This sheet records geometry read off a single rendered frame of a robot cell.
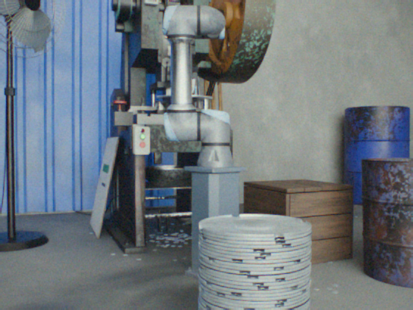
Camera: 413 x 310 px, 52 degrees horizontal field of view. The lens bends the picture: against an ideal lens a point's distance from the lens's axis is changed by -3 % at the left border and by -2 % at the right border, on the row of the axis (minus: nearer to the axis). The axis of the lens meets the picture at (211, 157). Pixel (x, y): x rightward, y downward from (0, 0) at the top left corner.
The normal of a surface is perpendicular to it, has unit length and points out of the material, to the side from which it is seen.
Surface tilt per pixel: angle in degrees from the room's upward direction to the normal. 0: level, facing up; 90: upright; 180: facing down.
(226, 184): 90
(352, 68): 90
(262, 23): 109
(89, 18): 90
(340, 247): 90
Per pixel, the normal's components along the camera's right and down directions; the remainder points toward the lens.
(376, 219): -0.91, 0.05
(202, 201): -0.76, 0.02
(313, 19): 0.37, 0.03
